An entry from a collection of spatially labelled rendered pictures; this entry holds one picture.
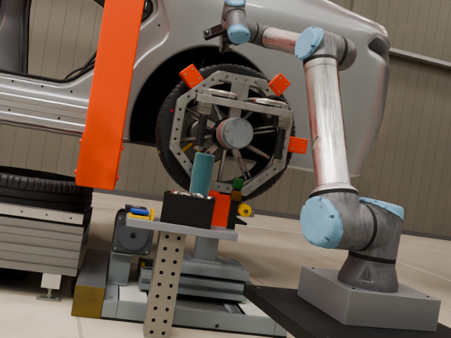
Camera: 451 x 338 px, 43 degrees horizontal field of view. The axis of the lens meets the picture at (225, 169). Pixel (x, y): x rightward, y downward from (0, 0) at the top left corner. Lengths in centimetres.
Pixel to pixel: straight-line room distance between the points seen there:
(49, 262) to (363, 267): 138
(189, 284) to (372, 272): 107
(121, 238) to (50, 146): 573
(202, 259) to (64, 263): 64
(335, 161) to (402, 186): 841
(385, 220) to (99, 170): 122
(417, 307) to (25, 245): 160
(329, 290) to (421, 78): 869
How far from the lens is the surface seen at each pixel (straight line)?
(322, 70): 189
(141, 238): 264
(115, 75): 247
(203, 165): 243
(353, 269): 184
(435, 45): 1059
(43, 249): 259
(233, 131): 244
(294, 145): 266
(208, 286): 266
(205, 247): 276
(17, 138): 829
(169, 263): 223
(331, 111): 183
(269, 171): 263
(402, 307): 186
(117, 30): 250
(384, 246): 183
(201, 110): 234
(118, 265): 271
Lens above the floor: 71
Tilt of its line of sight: 1 degrees down
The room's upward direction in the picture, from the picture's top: 9 degrees clockwise
